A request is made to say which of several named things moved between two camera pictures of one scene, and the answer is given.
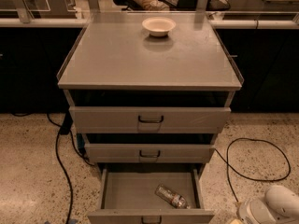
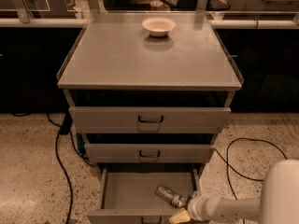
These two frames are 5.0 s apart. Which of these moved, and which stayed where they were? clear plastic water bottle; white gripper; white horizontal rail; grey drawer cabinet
Moved: white gripper
Stayed: grey drawer cabinet; white horizontal rail; clear plastic water bottle
